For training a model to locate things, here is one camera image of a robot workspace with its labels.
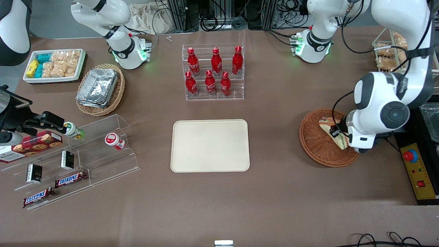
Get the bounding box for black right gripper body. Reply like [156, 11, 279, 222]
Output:
[0, 86, 36, 133]

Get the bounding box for triangular sandwich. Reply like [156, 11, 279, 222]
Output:
[319, 117, 350, 151]

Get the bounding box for brown round wicker basket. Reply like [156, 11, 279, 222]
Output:
[299, 108, 361, 168]

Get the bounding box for aluminium foil tray stack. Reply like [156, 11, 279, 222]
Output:
[76, 68, 119, 109]

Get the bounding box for white rectangular snack tray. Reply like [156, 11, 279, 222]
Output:
[23, 49, 86, 84]

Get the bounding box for tan oval wicker basket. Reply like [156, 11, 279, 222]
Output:
[75, 63, 126, 116]

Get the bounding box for cream plastic serving tray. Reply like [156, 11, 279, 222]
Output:
[170, 119, 250, 173]

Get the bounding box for red tartan cookie box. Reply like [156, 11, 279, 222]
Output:
[0, 131, 63, 164]

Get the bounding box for small green-capped drink bottle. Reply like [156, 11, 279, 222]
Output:
[63, 122, 85, 140]

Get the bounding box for small black white box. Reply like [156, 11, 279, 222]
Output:
[26, 164, 43, 184]
[61, 150, 75, 171]

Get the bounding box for clear acrylic stepped shelf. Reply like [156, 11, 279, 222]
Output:
[0, 137, 92, 211]
[67, 114, 141, 188]

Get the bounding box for yellow snack pack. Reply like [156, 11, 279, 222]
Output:
[26, 59, 39, 78]

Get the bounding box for yellow emergency stop control box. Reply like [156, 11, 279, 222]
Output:
[394, 111, 439, 206]

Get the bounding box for brown snickers bar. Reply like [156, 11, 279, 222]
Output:
[55, 171, 88, 188]
[23, 187, 56, 209]

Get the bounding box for small red-capped drink bottle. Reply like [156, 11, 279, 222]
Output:
[105, 133, 126, 150]

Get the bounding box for bagged fried snack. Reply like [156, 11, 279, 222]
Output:
[376, 47, 407, 59]
[376, 57, 400, 71]
[393, 32, 408, 49]

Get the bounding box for clear acrylic bottle rack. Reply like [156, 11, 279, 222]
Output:
[182, 44, 245, 101]

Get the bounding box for red cola bottle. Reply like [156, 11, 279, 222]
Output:
[187, 47, 201, 77]
[220, 71, 232, 97]
[185, 71, 198, 97]
[211, 47, 223, 77]
[205, 70, 217, 96]
[232, 46, 244, 76]

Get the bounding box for beige crumpled cloth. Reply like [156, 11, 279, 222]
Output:
[128, 3, 174, 35]

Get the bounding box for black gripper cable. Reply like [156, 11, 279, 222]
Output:
[332, 90, 356, 138]

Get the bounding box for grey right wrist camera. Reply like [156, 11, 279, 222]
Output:
[0, 132, 23, 145]

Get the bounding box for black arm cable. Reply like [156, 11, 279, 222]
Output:
[341, 0, 433, 73]

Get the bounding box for white wire rack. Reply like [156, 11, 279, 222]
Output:
[372, 27, 439, 73]

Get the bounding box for black floor cable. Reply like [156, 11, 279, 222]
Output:
[343, 232, 439, 247]

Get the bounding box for black base cables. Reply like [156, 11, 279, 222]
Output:
[263, 28, 299, 47]

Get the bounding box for black coiled cable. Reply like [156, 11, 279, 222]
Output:
[200, 14, 218, 32]

